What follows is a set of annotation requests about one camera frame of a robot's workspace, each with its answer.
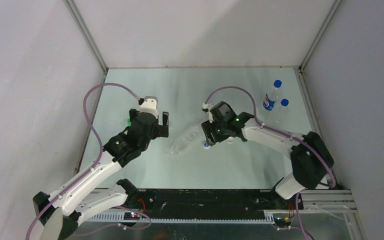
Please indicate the white cap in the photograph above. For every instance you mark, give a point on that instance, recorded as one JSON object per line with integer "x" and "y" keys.
{"x": 206, "y": 145}
{"x": 230, "y": 140}

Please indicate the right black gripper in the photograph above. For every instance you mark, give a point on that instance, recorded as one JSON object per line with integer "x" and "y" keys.
{"x": 208, "y": 128}

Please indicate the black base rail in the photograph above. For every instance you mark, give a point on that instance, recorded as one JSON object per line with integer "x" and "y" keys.
{"x": 210, "y": 204}

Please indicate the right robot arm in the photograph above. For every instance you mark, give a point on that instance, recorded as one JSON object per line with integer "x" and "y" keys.
{"x": 310, "y": 159}

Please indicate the Pepsi label clear bottle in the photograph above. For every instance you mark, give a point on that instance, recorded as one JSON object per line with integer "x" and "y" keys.
{"x": 271, "y": 97}

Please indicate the circuit board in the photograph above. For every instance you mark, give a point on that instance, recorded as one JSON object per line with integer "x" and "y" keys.
{"x": 131, "y": 216}
{"x": 283, "y": 222}

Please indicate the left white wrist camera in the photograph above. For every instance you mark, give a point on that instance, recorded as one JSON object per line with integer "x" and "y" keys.
{"x": 149, "y": 105}

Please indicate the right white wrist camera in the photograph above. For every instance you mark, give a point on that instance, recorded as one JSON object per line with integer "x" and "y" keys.
{"x": 207, "y": 108}

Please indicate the right circuit board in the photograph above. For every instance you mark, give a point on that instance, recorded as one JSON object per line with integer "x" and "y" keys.
{"x": 283, "y": 222}

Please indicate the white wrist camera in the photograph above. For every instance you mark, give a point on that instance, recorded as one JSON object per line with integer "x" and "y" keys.
{"x": 149, "y": 105}
{"x": 207, "y": 108}

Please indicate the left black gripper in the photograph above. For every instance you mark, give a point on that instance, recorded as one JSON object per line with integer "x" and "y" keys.
{"x": 164, "y": 126}

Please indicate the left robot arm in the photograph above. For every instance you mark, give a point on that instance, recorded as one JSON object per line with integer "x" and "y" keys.
{"x": 65, "y": 209}

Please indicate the blue cap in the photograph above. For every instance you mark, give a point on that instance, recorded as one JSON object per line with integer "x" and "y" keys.
{"x": 277, "y": 83}
{"x": 284, "y": 102}

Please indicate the left circuit board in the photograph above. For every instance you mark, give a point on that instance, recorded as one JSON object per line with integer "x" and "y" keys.
{"x": 131, "y": 216}

